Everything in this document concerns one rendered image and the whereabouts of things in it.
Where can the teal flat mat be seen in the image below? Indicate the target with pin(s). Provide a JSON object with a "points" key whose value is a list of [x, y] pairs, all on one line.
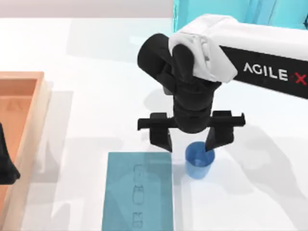
{"points": [[137, 192]]}

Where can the light blue rack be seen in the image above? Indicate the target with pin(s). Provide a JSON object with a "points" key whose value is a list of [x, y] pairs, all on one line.
{"points": [[264, 10]]}

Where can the blue cup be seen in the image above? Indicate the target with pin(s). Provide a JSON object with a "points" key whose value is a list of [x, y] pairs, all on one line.
{"points": [[198, 166]]}

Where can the shallow salmon-coloured box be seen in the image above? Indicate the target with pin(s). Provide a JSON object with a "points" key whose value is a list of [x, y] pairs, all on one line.
{"points": [[16, 108]]}

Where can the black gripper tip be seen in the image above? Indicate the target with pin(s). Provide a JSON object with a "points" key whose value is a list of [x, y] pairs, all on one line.
{"points": [[6, 166]]}

